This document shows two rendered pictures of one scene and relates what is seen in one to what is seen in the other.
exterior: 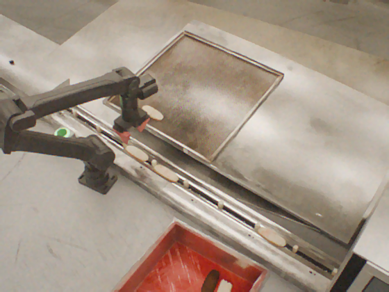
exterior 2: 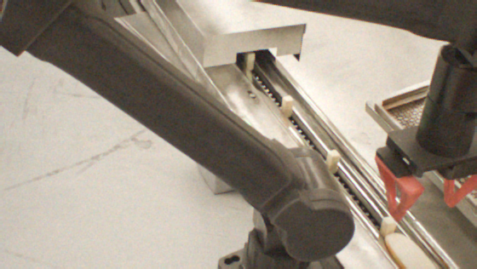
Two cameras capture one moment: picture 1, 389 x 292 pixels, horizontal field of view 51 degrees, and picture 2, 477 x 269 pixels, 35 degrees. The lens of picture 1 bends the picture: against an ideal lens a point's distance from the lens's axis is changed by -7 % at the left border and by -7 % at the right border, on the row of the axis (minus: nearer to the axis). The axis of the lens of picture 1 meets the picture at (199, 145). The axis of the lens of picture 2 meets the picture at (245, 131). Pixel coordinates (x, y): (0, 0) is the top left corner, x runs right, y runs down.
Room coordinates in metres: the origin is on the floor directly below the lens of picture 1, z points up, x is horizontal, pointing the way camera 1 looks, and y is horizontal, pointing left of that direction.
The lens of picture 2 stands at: (0.37, 0.12, 1.47)
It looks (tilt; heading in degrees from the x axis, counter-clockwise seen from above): 36 degrees down; 27
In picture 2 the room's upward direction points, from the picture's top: 6 degrees clockwise
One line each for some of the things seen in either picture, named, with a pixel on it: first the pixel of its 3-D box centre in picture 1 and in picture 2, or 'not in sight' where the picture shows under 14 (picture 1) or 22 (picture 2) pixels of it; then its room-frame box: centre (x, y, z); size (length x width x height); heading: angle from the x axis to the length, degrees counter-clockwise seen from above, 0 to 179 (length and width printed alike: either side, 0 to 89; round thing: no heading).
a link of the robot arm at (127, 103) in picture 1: (130, 97); (467, 77); (1.05, 0.22, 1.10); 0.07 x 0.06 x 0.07; 134
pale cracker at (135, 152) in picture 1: (136, 152); (414, 260); (1.04, 0.22, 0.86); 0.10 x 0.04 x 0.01; 55
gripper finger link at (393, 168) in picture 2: (126, 131); (413, 184); (1.02, 0.24, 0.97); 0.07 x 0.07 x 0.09; 55
